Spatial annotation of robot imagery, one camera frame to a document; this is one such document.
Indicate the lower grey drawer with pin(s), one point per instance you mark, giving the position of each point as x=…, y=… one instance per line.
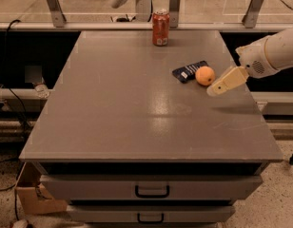
x=150, y=214

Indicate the middle metal bracket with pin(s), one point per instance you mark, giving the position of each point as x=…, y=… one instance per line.
x=174, y=8

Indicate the grey drawer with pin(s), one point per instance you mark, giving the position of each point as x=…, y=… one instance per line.
x=150, y=214
x=148, y=187

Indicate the upper grey drawer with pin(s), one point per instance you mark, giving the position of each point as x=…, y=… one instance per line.
x=148, y=187

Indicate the cardboard box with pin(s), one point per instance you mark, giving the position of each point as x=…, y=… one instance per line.
x=34, y=196

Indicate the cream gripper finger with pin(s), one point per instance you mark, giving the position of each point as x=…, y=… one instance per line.
x=233, y=77

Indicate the orange soda can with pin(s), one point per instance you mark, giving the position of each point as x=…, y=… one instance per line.
x=160, y=25

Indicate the dark blue rxbar wrapper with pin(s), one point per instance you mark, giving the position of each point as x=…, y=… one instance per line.
x=187, y=73

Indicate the clear plastic water bottle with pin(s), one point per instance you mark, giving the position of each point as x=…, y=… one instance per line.
x=41, y=89

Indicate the left metal bracket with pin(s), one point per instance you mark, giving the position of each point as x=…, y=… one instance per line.
x=57, y=16

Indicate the metal bracket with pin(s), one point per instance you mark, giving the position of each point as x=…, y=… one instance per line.
x=57, y=16
x=252, y=13
x=174, y=8

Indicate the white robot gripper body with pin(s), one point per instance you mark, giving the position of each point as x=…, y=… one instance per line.
x=255, y=61

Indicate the orange fruit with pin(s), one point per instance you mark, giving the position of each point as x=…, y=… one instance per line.
x=205, y=75

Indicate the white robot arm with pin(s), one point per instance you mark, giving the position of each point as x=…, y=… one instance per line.
x=279, y=49

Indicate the right metal bracket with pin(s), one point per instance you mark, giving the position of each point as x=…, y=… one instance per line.
x=252, y=13

